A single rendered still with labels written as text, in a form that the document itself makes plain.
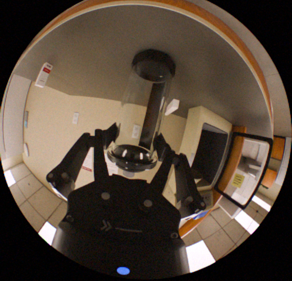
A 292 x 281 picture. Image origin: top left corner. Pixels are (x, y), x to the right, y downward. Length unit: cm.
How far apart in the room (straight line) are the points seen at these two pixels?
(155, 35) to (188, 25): 6
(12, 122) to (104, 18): 251
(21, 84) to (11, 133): 98
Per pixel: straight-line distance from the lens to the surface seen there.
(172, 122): 83
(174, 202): 52
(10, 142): 267
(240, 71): 24
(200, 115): 44
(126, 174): 20
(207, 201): 68
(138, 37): 20
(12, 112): 257
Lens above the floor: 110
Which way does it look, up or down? 4 degrees up
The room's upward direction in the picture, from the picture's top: 167 degrees counter-clockwise
